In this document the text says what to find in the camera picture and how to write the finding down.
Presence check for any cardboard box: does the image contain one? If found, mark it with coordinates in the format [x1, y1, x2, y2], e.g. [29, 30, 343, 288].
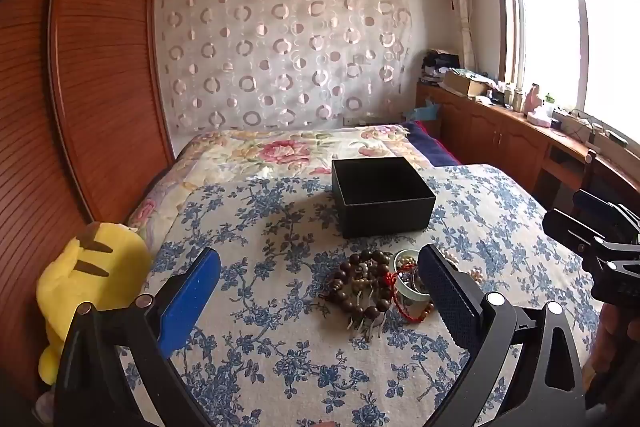
[442, 69, 493, 98]

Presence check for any light blue cloth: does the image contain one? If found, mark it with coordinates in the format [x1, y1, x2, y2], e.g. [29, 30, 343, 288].
[405, 103, 441, 122]

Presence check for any pile of dark clothes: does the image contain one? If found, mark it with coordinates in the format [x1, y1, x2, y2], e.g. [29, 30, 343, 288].
[420, 49, 461, 82]

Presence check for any blue floral quilt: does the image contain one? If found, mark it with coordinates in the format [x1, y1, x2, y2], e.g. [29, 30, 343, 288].
[115, 163, 606, 427]

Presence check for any pearl bracelet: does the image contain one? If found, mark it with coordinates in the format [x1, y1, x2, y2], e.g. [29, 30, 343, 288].
[440, 252, 483, 285]

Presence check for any yellow plush toy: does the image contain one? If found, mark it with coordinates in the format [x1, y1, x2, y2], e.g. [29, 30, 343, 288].
[36, 221, 153, 385]

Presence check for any circle-patterned sheer curtain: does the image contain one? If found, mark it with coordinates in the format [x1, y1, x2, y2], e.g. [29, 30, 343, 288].
[155, 0, 431, 132]

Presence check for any red string bracelet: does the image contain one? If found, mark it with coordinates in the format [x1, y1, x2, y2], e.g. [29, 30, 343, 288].
[385, 269, 436, 325]

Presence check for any wooden slatted wardrobe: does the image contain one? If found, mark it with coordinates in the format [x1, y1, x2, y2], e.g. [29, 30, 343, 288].
[0, 0, 176, 408]

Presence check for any pink bottle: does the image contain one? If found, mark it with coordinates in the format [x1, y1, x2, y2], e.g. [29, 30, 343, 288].
[525, 84, 546, 112]

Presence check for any black box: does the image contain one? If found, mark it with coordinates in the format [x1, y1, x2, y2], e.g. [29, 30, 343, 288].
[331, 156, 437, 239]

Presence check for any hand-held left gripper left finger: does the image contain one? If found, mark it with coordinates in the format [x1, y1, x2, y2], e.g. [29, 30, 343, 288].
[52, 248, 222, 427]

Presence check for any pink floral bedspread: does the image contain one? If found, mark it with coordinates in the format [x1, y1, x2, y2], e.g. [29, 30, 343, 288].
[127, 124, 436, 248]

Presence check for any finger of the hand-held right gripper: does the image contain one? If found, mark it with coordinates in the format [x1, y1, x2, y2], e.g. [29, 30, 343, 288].
[542, 208, 640, 278]
[572, 189, 640, 233]

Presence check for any wooden chair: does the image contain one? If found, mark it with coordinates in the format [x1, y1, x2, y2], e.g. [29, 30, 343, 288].
[537, 142, 598, 208]

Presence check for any wooden cabinet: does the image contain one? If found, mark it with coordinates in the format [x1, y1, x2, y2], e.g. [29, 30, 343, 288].
[415, 82, 640, 218]

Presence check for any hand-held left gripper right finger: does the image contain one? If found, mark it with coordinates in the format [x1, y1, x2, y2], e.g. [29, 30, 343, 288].
[417, 244, 588, 427]

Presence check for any green jade bangle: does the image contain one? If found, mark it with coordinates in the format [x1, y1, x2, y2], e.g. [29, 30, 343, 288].
[392, 248, 436, 305]

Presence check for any person's right hand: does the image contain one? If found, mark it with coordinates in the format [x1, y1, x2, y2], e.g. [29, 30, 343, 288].
[587, 302, 640, 410]

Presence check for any wooden framed window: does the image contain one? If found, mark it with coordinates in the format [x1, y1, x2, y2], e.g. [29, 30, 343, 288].
[490, 0, 640, 142]

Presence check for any brown wooden bead bracelet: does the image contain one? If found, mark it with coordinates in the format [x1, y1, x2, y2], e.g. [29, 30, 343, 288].
[325, 249, 396, 323]

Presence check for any dark blue blanket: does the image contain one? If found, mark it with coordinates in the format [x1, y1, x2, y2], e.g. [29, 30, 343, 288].
[402, 121, 463, 168]

